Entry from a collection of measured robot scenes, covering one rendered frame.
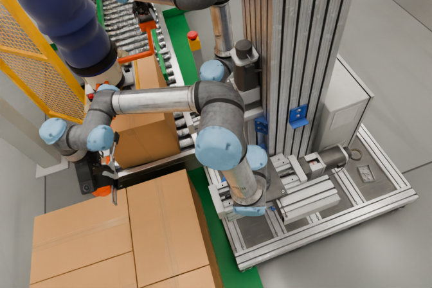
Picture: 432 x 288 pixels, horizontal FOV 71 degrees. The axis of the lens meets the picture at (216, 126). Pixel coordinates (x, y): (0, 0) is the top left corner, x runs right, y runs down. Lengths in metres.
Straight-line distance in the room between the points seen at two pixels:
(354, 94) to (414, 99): 1.80
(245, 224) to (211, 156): 1.44
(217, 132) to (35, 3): 0.84
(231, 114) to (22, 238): 2.47
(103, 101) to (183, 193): 1.07
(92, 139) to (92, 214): 1.21
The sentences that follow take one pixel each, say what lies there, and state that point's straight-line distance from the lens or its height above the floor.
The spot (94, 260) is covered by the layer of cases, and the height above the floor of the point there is 0.54.
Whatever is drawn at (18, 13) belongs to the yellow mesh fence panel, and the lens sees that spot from 2.13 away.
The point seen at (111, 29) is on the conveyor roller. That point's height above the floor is 0.53.
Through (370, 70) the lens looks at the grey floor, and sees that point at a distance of 3.29.
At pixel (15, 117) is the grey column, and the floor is 0.64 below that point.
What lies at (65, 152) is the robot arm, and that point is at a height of 1.54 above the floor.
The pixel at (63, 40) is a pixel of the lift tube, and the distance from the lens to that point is 1.37.
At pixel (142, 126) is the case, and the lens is 1.73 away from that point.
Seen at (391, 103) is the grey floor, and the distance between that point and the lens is 3.08.
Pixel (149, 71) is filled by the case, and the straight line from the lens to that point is 1.99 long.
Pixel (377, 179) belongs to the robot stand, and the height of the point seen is 0.21.
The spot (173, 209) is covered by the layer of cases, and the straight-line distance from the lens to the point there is 1.89.
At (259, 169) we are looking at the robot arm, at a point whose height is 1.25.
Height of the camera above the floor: 2.27
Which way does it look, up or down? 55 degrees down
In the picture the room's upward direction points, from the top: 13 degrees counter-clockwise
